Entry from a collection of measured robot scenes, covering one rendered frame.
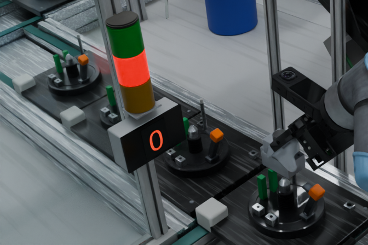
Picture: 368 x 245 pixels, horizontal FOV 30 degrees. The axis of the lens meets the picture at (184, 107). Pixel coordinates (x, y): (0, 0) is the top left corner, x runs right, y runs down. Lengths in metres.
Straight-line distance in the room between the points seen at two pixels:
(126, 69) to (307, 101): 0.28
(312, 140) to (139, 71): 0.28
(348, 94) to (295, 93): 0.13
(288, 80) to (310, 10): 1.15
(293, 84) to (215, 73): 0.87
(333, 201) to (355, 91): 0.42
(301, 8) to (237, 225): 1.11
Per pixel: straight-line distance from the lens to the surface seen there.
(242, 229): 1.27
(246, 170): 1.39
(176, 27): 2.22
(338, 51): 1.28
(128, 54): 1.03
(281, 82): 1.08
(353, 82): 0.95
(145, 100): 1.07
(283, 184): 1.24
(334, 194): 1.33
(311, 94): 1.06
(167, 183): 1.39
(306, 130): 1.07
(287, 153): 1.14
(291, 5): 2.26
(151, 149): 1.12
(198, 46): 2.08
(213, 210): 1.28
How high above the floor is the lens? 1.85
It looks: 33 degrees down
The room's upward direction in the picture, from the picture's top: 10 degrees counter-clockwise
